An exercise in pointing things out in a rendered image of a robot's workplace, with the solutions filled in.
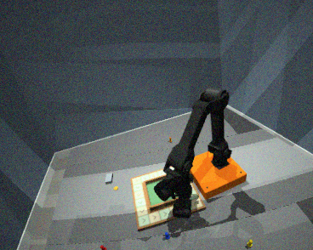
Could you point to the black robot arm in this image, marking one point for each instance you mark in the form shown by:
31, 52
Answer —
212, 100

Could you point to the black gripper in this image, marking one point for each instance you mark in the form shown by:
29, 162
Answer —
182, 206

